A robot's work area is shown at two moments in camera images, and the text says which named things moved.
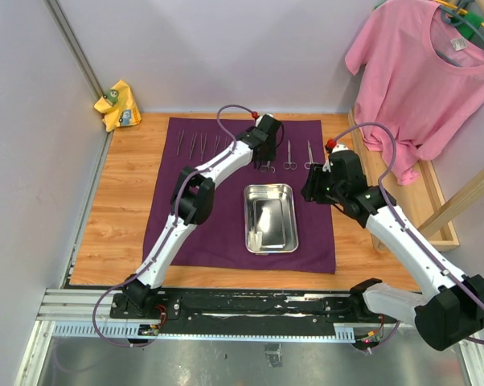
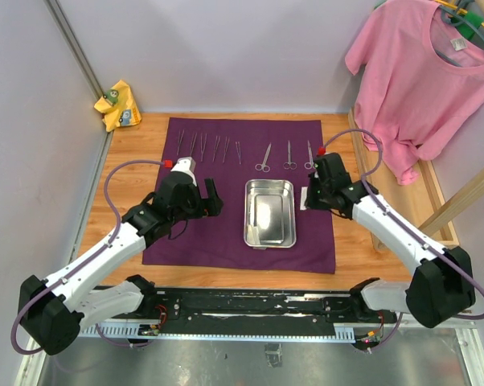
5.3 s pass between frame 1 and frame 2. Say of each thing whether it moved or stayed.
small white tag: moved
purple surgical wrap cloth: stayed
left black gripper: moved
